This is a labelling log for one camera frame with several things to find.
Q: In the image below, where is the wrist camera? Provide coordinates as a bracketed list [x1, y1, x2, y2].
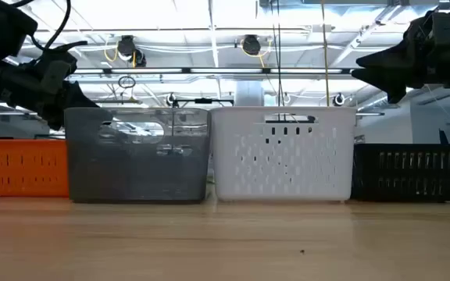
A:
[430, 12, 450, 46]
[41, 59, 72, 94]

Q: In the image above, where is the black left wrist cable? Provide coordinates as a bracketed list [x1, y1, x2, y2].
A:
[33, 0, 73, 51]

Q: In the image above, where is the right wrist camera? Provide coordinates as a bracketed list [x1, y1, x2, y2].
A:
[430, 12, 450, 46]

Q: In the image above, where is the black ceiling cable reel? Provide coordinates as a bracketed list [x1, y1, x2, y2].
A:
[241, 34, 262, 56]
[116, 34, 137, 59]

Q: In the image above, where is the black slotted plastic basket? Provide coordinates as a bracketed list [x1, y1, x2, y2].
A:
[352, 143, 450, 203]

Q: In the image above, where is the orange slotted plastic basket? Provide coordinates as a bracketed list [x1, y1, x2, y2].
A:
[0, 138, 70, 197]

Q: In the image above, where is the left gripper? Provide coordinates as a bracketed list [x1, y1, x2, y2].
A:
[0, 41, 113, 132]

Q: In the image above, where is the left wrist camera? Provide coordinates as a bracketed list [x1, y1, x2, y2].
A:
[41, 59, 72, 94]

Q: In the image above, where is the yellow hanging cable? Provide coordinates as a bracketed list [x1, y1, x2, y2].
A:
[320, 0, 331, 107]

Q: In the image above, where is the long ceiling light strip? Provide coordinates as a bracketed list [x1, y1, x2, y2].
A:
[66, 66, 355, 76]

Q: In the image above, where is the white perforated plastic basket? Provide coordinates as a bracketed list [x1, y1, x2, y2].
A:
[210, 105, 358, 203]

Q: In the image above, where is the black coiled cable loop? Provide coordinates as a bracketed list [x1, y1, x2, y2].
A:
[117, 75, 137, 90]

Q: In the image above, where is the smoky grey translucent bin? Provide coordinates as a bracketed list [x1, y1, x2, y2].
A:
[63, 107, 213, 204]

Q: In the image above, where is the black hanging cable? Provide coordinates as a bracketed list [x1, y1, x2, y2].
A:
[270, 0, 288, 123]

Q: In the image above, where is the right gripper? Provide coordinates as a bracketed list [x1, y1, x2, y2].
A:
[351, 10, 450, 105]

